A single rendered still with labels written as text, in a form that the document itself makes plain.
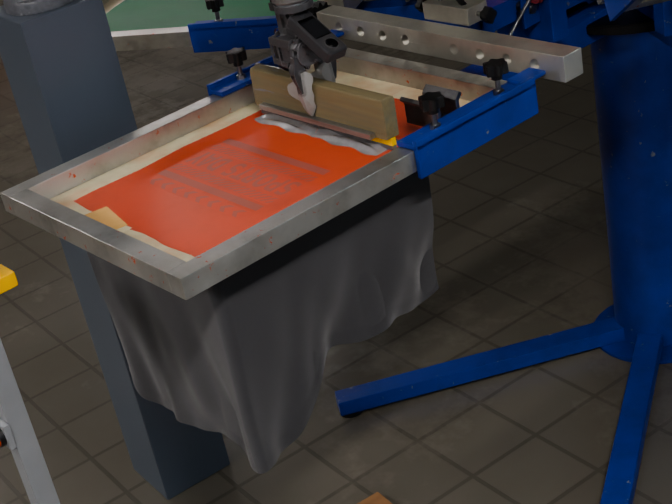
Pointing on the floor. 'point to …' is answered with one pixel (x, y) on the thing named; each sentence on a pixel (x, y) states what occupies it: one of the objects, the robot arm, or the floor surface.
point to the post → (14, 432)
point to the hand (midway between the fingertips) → (322, 106)
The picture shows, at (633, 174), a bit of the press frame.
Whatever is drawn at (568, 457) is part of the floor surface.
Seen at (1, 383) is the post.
